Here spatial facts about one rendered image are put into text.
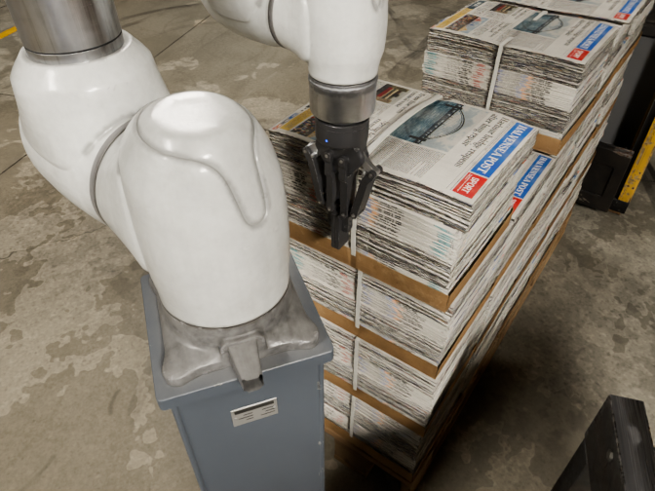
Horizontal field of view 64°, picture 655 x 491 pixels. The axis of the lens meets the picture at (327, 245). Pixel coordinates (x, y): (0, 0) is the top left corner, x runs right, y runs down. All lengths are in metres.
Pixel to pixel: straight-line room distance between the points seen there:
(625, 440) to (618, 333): 1.32
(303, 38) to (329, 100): 0.08
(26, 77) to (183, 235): 0.25
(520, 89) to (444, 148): 0.50
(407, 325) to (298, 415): 0.37
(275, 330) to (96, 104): 0.31
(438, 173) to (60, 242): 2.01
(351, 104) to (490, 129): 0.34
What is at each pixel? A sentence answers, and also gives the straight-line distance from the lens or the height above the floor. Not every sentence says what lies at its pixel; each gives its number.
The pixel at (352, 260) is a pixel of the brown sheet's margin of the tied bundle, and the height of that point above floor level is 0.86.
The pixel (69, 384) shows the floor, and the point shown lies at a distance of 2.00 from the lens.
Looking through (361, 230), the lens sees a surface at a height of 0.93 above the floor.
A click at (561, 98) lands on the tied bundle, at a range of 1.32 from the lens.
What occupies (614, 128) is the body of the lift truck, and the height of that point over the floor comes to 0.34.
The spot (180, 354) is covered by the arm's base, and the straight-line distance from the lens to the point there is 0.62.
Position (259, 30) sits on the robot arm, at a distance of 0.73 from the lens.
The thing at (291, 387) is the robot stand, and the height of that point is 0.93.
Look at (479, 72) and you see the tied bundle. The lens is 1.36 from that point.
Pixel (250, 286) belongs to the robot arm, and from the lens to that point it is 0.54.
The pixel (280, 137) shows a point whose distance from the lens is 0.91.
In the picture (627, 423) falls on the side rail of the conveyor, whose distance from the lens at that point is 0.92.
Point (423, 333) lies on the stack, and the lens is 1.02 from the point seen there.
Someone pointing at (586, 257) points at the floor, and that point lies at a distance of 2.47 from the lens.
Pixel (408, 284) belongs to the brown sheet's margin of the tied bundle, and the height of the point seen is 0.86.
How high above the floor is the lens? 1.50
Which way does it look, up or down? 41 degrees down
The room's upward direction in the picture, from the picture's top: straight up
